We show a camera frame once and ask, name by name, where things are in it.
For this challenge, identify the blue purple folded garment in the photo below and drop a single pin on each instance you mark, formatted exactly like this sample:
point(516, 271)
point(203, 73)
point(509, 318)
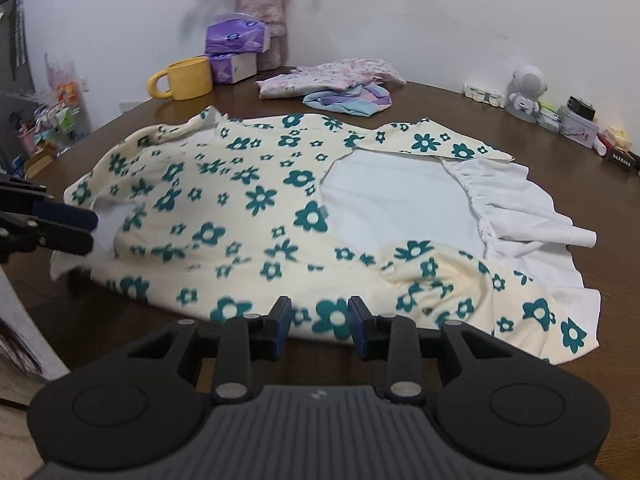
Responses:
point(360, 101)

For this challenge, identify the yellow ceramic mug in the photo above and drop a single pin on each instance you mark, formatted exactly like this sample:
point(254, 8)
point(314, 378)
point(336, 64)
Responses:
point(187, 79)

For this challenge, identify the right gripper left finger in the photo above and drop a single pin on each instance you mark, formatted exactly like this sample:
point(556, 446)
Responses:
point(243, 340)

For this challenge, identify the small white tube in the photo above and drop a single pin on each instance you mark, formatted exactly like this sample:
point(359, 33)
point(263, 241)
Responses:
point(600, 147)

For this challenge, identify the upper purple tissue pack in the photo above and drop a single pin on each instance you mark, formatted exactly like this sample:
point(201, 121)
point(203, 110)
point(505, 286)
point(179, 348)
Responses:
point(236, 33)

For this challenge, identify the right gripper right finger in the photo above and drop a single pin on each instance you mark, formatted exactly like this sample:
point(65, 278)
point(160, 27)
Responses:
point(393, 339)

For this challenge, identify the white power strip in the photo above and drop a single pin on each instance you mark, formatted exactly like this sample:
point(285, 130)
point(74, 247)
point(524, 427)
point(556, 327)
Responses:
point(477, 94)

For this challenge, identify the cream teal floral garment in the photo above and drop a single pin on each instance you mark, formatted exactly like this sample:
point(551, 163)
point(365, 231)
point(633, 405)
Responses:
point(221, 216)

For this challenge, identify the white astronaut figurine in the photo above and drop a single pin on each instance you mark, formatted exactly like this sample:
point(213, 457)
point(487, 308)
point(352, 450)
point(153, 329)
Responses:
point(528, 85)

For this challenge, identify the black charger block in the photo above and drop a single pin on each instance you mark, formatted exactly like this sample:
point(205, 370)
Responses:
point(581, 108)

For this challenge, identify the lower purple tissue box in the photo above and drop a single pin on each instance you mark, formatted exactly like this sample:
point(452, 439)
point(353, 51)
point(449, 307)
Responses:
point(233, 67)

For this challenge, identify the black labelled box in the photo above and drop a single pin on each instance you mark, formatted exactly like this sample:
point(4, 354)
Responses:
point(626, 160)

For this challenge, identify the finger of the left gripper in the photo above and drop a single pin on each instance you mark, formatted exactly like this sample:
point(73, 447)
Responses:
point(35, 202)
point(19, 235)

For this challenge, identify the grey tin box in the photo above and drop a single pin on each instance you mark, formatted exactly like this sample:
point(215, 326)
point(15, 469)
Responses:
point(577, 128)

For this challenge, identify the pink floral folded garment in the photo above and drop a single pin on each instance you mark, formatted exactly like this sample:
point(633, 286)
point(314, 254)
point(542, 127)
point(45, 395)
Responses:
point(334, 76)

